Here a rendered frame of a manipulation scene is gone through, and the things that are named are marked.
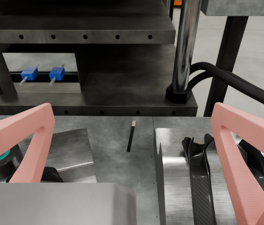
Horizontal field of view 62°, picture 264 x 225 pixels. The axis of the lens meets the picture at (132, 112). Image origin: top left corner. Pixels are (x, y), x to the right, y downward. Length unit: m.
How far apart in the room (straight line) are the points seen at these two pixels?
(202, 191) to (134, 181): 0.19
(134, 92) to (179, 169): 0.53
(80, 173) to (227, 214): 0.29
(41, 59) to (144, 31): 0.40
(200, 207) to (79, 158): 0.26
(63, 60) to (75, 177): 0.51
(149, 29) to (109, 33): 0.14
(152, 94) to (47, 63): 0.43
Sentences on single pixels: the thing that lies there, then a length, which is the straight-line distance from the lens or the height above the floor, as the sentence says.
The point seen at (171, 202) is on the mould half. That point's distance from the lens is 0.44.
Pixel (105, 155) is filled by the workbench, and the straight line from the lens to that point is 0.64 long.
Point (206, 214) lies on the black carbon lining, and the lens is 0.46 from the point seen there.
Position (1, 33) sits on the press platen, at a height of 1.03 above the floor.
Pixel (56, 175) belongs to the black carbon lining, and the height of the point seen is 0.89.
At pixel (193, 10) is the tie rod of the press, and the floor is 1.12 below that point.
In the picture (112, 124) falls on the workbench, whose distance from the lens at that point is 0.74.
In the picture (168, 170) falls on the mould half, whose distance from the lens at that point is 0.45.
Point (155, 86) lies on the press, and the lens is 0.97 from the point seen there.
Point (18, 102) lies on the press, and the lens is 0.97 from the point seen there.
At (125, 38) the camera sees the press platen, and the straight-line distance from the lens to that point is 0.83.
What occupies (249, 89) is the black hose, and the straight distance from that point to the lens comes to 0.79.
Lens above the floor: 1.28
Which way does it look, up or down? 37 degrees down
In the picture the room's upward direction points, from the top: straight up
